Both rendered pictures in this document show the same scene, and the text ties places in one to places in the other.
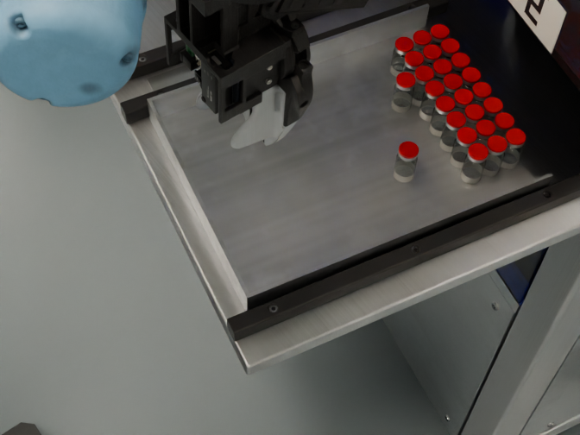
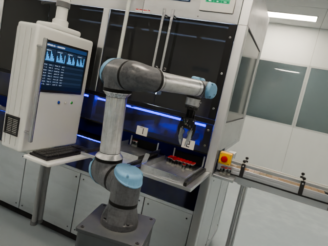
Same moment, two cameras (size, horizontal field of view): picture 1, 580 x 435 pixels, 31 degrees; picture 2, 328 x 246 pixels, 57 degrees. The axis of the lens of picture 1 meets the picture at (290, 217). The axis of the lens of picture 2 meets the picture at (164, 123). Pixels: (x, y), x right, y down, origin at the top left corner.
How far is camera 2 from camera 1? 1.36 m
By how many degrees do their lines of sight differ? 59
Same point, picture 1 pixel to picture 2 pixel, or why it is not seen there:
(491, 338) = (186, 229)
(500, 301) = (187, 215)
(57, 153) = not seen: outside the picture
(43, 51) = (213, 88)
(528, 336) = (197, 216)
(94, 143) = not seen: outside the picture
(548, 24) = (191, 145)
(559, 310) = (204, 201)
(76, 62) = (214, 90)
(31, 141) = not seen: outside the picture
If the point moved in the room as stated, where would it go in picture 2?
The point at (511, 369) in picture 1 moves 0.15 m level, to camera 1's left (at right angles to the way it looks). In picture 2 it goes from (194, 232) to (177, 235)
